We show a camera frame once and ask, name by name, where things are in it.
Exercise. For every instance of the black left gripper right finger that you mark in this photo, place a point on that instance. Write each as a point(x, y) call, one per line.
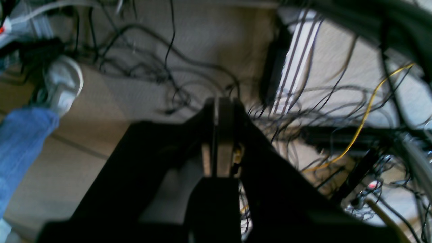
point(283, 205)

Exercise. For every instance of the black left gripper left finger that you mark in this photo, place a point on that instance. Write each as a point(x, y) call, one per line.
point(111, 210)

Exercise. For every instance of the blue jeans leg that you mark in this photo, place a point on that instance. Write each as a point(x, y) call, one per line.
point(22, 136)

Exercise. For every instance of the white sneaker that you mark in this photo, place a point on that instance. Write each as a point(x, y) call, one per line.
point(63, 79)

